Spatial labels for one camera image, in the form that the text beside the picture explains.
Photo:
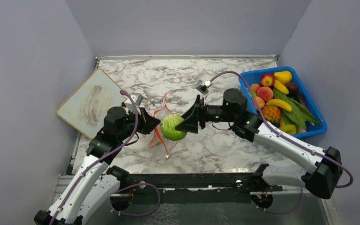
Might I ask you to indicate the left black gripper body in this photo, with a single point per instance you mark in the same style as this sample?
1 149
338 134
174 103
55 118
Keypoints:
130 123

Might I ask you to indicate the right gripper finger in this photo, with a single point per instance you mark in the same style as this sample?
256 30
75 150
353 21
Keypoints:
190 125
194 107

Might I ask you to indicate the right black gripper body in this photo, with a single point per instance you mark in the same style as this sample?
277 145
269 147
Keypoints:
215 113

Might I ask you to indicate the clear orange zip top bag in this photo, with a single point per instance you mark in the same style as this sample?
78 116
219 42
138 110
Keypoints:
166 145

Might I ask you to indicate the watermelon slice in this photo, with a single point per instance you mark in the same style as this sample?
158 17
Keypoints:
154 141

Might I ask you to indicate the green cabbage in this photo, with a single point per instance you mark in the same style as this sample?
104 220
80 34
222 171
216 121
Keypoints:
168 125

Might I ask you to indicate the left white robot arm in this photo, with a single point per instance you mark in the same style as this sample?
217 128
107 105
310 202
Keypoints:
95 181

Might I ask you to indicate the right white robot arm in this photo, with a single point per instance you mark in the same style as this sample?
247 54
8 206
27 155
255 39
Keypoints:
318 170

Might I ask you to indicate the small orange peach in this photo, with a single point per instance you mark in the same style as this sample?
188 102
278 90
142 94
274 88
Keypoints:
258 102

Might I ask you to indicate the red white pen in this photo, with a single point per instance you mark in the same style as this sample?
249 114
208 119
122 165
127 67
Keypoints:
164 98

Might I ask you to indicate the pink peach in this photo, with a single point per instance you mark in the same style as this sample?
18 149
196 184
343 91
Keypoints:
265 93

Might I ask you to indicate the wood framed whiteboard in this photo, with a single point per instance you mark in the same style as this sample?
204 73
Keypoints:
87 106

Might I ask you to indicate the orange spiky pineapple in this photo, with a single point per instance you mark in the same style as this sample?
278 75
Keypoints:
272 114

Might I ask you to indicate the red yellow apple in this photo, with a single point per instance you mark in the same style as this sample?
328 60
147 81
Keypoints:
267 80

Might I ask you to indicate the yellow banana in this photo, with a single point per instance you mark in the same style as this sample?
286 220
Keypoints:
280 103
280 87

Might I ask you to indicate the yellow pear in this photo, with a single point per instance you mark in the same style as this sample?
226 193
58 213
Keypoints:
284 77

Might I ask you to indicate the yellow bell pepper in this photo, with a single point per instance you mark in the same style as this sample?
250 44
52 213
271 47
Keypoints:
289 129

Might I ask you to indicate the dark passion fruit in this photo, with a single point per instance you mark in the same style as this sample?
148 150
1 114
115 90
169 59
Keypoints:
292 88

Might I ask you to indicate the green leafy vegetable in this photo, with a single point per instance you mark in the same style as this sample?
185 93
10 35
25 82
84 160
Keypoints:
299 115

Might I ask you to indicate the purple eggplant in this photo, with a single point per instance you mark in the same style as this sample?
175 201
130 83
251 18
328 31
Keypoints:
301 99

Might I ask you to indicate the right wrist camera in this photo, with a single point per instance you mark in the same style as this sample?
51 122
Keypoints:
203 87

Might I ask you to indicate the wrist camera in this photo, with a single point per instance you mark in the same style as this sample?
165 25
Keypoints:
203 87
134 105

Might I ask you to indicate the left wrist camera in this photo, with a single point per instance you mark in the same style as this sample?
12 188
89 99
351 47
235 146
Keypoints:
134 105

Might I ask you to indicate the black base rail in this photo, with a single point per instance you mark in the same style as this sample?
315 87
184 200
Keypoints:
177 188

